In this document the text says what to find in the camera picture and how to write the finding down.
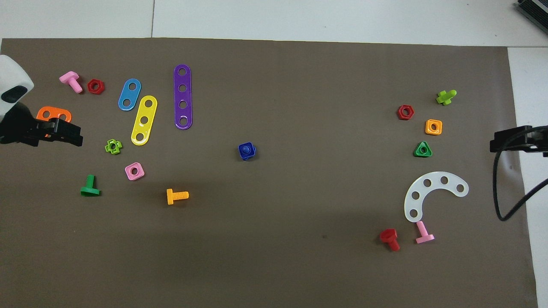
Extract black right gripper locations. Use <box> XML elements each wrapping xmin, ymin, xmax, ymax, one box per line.
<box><xmin>490</xmin><ymin>125</ymin><xmax>548</xmax><ymax>157</ymax></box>

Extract lime green plastic screw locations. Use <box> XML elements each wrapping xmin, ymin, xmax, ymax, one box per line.
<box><xmin>436</xmin><ymin>89</ymin><xmax>457</xmax><ymax>106</ymax></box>

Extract green triangular plastic nut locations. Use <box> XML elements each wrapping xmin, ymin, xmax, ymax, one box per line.
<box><xmin>413</xmin><ymin>141</ymin><xmax>433</xmax><ymax>158</ymax></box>

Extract yellow three-hole strip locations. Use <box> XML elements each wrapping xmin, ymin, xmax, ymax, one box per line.
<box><xmin>131</xmin><ymin>95</ymin><xmax>158</xmax><ymax>146</ymax></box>

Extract pink square plastic nut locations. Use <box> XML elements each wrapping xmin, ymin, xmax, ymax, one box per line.
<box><xmin>125</xmin><ymin>162</ymin><xmax>145</xmax><ymax>181</ymax></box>

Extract blue square plastic nut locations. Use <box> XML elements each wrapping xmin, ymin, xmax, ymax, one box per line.
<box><xmin>238</xmin><ymin>142</ymin><xmax>257</xmax><ymax>161</ymax></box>

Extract red plastic screw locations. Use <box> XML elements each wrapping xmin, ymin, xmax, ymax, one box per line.
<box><xmin>379</xmin><ymin>228</ymin><xmax>401</xmax><ymax>252</ymax></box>

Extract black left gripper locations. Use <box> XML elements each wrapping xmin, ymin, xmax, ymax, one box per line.
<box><xmin>0</xmin><ymin>103</ymin><xmax>83</xmax><ymax>147</ymax></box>

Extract purple four-hole strip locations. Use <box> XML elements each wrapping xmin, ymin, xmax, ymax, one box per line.
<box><xmin>173</xmin><ymin>64</ymin><xmax>193</xmax><ymax>130</ymax></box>

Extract blue two-hole strip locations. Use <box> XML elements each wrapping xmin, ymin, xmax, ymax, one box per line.
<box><xmin>118</xmin><ymin>78</ymin><xmax>142</xmax><ymax>112</ymax></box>

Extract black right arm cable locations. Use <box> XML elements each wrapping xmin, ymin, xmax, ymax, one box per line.
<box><xmin>492</xmin><ymin>150</ymin><xmax>548</xmax><ymax>222</ymax></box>

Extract orange heart-shaped plate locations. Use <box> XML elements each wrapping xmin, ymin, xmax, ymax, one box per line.
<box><xmin>36</xmin><ymin>106</ymin><xmax>72</xmax><ymax>138</ymax></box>

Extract dark green plastic screw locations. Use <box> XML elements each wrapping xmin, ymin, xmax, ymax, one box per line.
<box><xmin>80</xmin><ymin>174</ymin><xmax>101</xmax><ymax>197</ymax></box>

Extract pink plastic screw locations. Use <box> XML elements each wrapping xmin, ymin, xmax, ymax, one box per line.
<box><xmin>415</xmin><ymin>221</ymin><xmax>435</xmax><ymax>245</ymax></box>
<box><xmin>59</xmin><ymin>71</ymin><xmax>83</xmax><ymax>94</ymax></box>

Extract black ribbed device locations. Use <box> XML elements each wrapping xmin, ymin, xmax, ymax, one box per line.
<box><xmin>516</xmin><ymin>0</ymin><xmax>548</xmax><ymax>35</ymax></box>

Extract white curved perforated plate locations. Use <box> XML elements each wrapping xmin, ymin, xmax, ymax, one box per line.
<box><xmin>404</xmin><ymin>172</ymin><xmax>469</xmax><ymax>223</ymax></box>

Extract brown table mat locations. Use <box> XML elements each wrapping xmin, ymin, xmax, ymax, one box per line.
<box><xmin>0</xmin><ymin>38</ymin><xmax>539</xmax><ymax>308</ymax></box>

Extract orange plastic screw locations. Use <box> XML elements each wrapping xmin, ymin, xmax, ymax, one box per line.
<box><xmin>166</xmin><ymin>188</ymin><xmax>189</xmax><ymax>205</ymax></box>

